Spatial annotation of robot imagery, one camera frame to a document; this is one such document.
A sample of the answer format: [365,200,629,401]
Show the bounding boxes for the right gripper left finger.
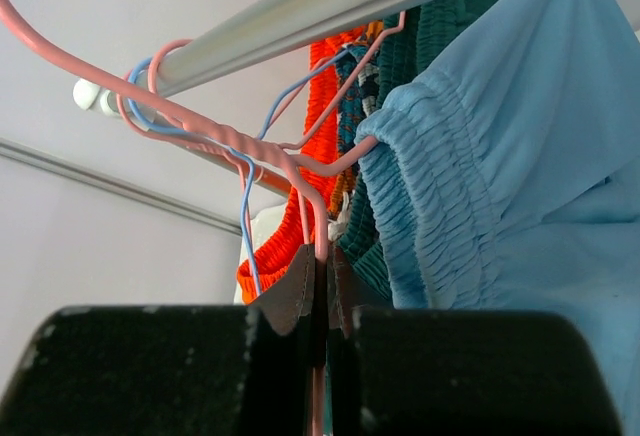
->
[1,245,316,435]

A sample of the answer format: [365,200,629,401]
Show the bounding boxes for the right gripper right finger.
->
[327,247,622,435]

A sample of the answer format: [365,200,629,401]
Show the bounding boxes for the light blue shorts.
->
[357,0,639,435]

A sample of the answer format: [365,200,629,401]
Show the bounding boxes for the orange shorts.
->
[251,26,367,290]

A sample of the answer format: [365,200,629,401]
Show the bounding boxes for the pink hanger for orange shorts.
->
[116,39,248,195]

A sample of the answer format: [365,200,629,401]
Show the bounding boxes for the blue hanger for patterned shorts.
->
[125,49,347,296]

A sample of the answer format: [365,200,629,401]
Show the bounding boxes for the patterned navy white shorts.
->
[328,21,383,220]

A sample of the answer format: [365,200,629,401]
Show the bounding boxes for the teal green shorts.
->
[337,0,499,301]

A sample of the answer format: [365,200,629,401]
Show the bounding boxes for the silver clothes rack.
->
[72,0,556,197]

